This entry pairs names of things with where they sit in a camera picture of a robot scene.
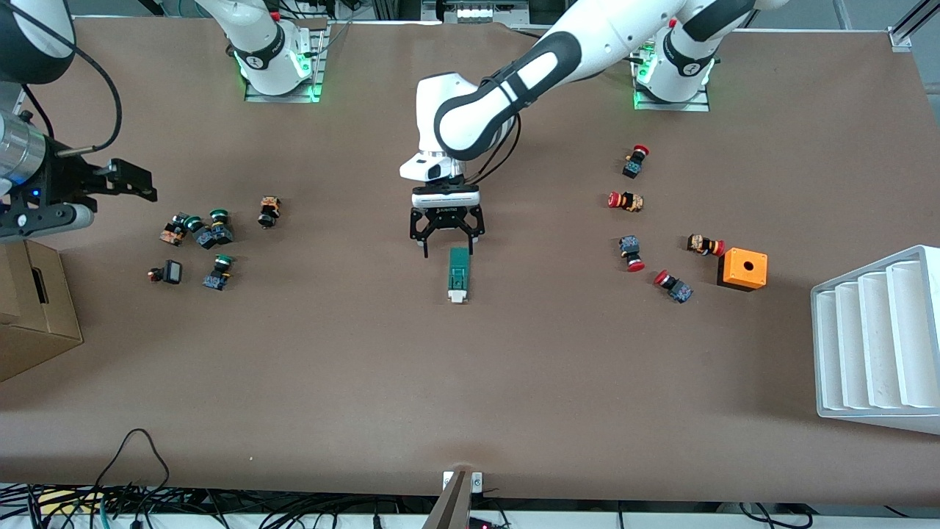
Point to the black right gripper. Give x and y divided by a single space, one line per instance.
64 182

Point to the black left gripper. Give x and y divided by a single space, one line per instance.
446 217

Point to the green contact block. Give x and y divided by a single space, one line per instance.
458 275

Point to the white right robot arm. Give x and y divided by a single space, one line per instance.
264 44

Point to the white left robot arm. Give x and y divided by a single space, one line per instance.
587 37

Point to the green push button blue body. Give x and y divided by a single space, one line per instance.
218 278
204 238
222 232

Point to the black square push button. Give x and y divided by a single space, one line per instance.
172 272

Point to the brown cardboard box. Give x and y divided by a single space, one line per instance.
37 316

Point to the red emergency button orange body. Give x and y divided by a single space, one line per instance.
627 201
705 245

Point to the red emergency button blue body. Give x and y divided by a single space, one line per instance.
631 250
675 287

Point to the red emergency button dark body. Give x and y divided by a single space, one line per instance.
634 163

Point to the control unit with white light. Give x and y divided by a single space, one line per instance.
481 12

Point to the black device with red LED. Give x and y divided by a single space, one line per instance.
488 524

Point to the yellow label strip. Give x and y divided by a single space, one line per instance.
66 501

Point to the white stepped plastic tray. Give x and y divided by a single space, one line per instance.
874 345

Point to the aluminium arm base plate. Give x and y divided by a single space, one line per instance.
318 73
672 106

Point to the aluminium camera post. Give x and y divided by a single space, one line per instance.
449 507

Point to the orange button enclosure box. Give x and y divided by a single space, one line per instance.
743 268

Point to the aluminium frame profile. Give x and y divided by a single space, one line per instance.
907 29

